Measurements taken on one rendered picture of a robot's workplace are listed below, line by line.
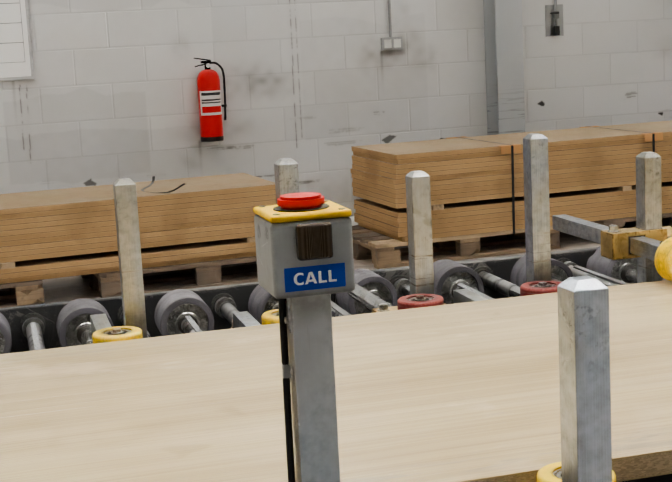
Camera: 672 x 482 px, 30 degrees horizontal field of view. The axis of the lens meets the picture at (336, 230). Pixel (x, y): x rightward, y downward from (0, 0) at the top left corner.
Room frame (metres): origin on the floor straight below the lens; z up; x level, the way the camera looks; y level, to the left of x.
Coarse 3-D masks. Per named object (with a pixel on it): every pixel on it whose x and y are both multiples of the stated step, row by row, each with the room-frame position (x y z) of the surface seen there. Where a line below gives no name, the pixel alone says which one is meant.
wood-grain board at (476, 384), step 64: (384, 320) 1.99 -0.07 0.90; (448, 320) 1.97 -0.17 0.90; (512, 320) 1.95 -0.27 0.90; (640, 320) 1.90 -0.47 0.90; (0, 384) 1.72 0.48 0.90; (64, 384) 1.70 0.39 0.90; (128, 384) 1.68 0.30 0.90; (192, 384) 1.67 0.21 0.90; (256, 384) 1.65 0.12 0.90; (384, 384) 1.62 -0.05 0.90; (448, 384) 1.60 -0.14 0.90; (512, 384) 1.59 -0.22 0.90; (640, 384) 1.56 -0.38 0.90; (0, 448) 1.43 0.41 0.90; (64, 448) 1.42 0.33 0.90; (128, 448) 1.41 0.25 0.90; (192, 448) 1.39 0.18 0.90; (256, 448) 1.38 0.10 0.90; (384, 448) 1.36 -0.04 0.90; (448, 448) 1.35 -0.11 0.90; (512, 448) 1.34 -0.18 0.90; (640, 448) 1.32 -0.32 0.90
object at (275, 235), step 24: (264, 216) 1.03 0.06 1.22; (288, 216) 1.02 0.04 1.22; (312, 216) 1.02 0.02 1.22; (336, 216) 1.03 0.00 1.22; (264, 240) 1.04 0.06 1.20; (288, 240) 1.02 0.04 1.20; (336, 240) 1.03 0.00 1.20; (264, 264) 1.04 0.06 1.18; (288, 264) 1.01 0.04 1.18; (312, 264) 1.02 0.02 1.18; (264, 288) 1.05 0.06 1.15; (336, 288) 1.03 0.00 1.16
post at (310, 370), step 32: (320, 320) 1.04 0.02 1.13; (288, 352) 1.05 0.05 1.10; (320, 352) 1.04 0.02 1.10; (288, 384) 1.05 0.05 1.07; (320, 384) 1.04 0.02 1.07; (288, 416) 1.05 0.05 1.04; (320, 416) 1.04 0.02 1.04; (288, 448) 1.05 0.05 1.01; (320, 448) 1.04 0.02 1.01; (288, 480) 1.05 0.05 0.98; (320, 480) 1.04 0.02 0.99
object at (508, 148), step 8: (608, 128) 8.24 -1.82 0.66; (464, 136) 8.20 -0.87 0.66; (648, 136) 7.74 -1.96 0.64; (656, 136) 7.75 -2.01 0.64; (512, 144) 7.48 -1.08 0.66; (520, 144) 7.45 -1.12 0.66; (504, 152) 7.42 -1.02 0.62; (512, 152) 7.43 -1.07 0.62; (520, 152) 7.45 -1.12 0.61; (512, 160) 7.43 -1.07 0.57; (512, 168) 7.43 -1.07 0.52; (512, 176) 7.43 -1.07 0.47; (512, 184) 7.43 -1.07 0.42; (512, 192) 7.43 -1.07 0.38; (512, 200) 7.43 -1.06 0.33; (512, 208) 7.43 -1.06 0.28; (512, 216) 7.43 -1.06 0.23
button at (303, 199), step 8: (304, 192) 1.07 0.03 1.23; (312, 192) 1.07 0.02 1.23; (280, 200) 1.04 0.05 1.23; (288, 200) 1.04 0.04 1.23; (296, 200) 1.04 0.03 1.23; (304, 200) 1.04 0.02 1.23; (312, 200) 1.04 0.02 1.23; (320, 200) 1.04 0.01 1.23; (288, 208) 1.04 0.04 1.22; (296, 208) 1.04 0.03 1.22; (304, 208) 1.04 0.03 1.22
